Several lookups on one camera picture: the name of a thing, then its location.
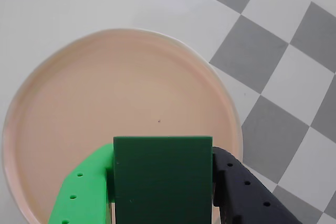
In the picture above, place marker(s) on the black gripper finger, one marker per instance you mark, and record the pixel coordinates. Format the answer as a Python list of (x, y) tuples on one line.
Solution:
[(244, 197)]

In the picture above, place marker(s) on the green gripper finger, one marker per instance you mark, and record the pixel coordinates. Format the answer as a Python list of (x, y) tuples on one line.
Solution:
[(84, 190)]

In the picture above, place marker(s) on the dark green cube dice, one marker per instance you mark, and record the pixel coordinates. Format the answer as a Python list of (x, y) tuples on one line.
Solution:
[(162, 179)]

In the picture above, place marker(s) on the beige round plate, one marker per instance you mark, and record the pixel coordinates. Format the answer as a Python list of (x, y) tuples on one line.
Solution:
[(105, 90)]

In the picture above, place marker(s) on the grey white checkerboard mat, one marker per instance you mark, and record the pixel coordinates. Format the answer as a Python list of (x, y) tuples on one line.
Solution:
[(249, 45)]

